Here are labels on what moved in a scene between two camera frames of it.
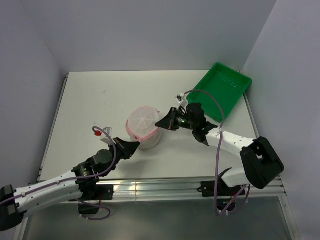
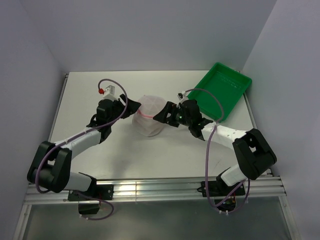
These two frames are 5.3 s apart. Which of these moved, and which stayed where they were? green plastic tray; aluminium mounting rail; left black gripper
Moved: left black gripper
Stayed: green plastic tray; aluminium mounting rail
